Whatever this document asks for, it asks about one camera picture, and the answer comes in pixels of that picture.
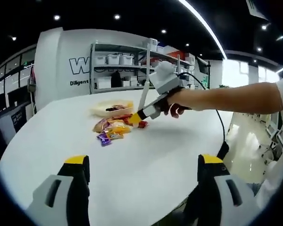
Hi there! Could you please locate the red box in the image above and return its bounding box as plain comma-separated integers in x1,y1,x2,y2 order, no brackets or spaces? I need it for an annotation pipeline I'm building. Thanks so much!
167,49,187,60

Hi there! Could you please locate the row of white storage boxes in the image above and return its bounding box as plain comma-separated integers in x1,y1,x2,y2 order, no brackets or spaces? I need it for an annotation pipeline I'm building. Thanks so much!
94,39,195,67

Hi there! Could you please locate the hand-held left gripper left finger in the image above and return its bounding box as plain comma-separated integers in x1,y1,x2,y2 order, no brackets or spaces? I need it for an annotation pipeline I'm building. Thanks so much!
25,154,91,226

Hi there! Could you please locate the purple food packet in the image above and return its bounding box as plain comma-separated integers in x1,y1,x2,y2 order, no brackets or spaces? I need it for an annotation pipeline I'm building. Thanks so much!
96,131,113,147

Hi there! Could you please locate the pile of food packets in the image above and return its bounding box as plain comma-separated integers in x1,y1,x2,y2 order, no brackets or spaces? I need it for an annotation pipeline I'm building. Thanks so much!
93,114,134,141

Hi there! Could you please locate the pink hanging bag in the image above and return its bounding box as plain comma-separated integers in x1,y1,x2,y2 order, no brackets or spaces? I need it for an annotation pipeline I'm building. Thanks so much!
28,65,36,95

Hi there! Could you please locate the white cardboard box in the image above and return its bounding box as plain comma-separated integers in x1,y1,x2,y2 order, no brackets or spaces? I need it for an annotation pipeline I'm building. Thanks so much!
94,77,112,89

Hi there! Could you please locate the linear ceiling light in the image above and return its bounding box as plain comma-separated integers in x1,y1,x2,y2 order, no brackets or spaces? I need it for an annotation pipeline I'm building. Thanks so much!
178,0,228,59

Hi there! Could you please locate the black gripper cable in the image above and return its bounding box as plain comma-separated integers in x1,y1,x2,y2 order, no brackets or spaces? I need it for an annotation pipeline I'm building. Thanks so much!
178,71,230,161

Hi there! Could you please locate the person's blue jeans leg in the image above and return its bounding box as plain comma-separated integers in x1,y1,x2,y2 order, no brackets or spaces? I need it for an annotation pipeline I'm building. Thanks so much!
246,182,262,197

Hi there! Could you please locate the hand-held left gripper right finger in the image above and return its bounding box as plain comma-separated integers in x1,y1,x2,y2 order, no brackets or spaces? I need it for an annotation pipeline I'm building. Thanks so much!
197,154,258,226

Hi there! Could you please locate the black monitor on stand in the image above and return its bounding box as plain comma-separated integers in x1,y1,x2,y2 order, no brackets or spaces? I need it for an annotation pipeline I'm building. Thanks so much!
196,56,212,89

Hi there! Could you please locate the beige food container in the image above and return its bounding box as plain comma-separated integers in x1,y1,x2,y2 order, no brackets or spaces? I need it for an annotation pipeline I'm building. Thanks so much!
89,100,134,117

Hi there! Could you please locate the grey metal shelving unit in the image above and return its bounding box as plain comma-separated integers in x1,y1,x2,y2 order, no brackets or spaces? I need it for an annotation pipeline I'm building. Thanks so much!
89,39,196,95

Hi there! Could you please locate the black backpack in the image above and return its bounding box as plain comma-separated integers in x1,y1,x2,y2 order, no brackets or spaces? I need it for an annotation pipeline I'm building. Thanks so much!
111,70,122,87

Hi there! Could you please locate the black floor sign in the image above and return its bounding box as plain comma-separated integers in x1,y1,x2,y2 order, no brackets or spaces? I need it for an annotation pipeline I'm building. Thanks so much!
11,107,28,133

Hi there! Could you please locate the person's right hand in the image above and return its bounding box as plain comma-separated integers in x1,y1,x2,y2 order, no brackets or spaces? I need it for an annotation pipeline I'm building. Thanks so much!
164,89,193,119

